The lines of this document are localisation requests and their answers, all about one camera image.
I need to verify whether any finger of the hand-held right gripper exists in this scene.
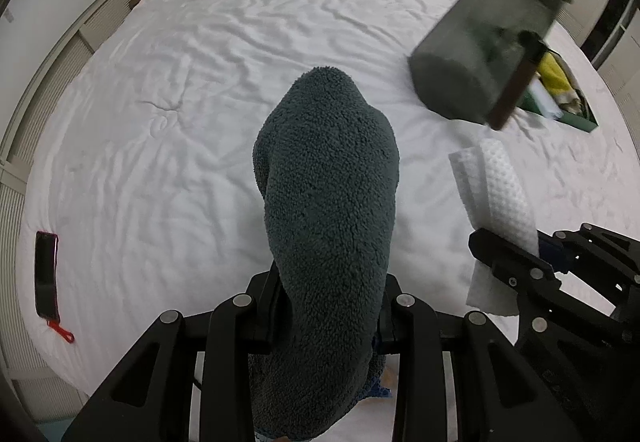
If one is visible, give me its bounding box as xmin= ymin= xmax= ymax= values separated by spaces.
xmin=468 ymin=228 xmax=566 ymax=348
xmin=537 ymin=223 xmax=640 ymax=317

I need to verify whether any green tray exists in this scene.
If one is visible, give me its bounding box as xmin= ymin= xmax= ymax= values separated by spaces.
xmin=517 ymin=49 xmax=600 ymax=135

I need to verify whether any white louvered wall cabinet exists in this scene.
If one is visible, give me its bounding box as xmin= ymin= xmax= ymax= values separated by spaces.
xmin=0 ymin=0 xmax=151 ymax=418

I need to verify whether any white duvet bed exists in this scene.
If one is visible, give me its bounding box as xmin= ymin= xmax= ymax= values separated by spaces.
xmin=12 ymin=0 xmax=640 ymax=442

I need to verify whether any grey water pitcher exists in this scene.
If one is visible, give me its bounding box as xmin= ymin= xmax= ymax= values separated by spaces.
xmin=407 ymin=0 xmax=573 ymax=131

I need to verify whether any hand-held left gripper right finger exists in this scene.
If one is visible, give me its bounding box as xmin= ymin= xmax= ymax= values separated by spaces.
xmin=377 ymin=274 xmax=585 ymax=442

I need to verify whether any blue-grey fleece towel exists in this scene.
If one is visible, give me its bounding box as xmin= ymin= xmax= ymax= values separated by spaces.
xmin=248 ymin=66 xmax=401 ymax=440

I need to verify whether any black smartphone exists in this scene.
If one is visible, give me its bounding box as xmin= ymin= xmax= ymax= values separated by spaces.
xmin=34 ymin=231 xmax=61 ymax=323

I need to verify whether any red phone strap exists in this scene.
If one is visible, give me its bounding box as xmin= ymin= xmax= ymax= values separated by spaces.
xmin=46 ymin=318 xmax=75 ymax=342

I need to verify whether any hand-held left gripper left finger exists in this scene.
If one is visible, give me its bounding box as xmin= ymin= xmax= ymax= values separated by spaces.
xmin=61 ymin=267 xmax=282 ymax=442

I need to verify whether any yellow cloth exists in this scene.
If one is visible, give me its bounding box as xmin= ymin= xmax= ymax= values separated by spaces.
xmin=537 ymin=52 xmax=586 ymax=117

